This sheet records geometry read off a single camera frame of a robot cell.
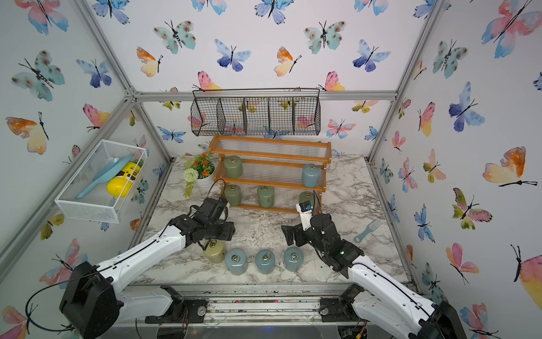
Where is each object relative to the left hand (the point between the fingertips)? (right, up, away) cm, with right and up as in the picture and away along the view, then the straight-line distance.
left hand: (231, 227), depth 84 cm
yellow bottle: (-33, +17, -14) cm, 40 cm away
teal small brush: (+59, -2, +9) cm, 60 cm away
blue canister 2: (+3, -11, -7) cm, 13 cm away
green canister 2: (-2, +12, +11) cm, 16 cm away
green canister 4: (+31, +11, +9) cm, 34 cm away
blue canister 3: (+14, -11, -7) cm, 19 cm away
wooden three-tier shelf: (+15, +22, +31) cm, 41 cm away
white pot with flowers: (-18, +23, +15) cm, 32 cm away
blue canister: (+32, +21, +2) cm, 38 cm away
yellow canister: (-5, -8, -4) cm, 10 cm away
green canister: (0, +24, +5) cm, 25 cm away
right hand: (+25, +4, -6) cm, 26 cm away
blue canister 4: (+24, -9, -6) cm, 27 cm away
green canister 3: (+13, +11, +10) cm, 20 cm away
